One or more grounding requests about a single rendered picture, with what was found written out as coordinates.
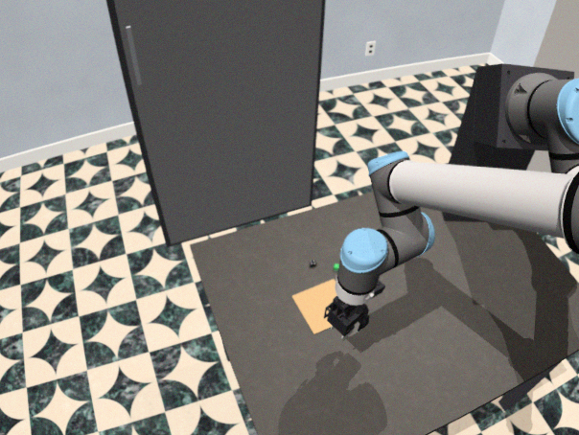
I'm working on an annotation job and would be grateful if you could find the peach flat mat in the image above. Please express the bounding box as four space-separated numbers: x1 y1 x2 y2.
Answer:
292 280 336 334

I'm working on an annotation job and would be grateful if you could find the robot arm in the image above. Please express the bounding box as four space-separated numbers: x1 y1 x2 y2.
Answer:
335 73 579 306

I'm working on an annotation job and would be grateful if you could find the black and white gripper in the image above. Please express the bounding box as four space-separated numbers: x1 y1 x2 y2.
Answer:
324 296 370 339

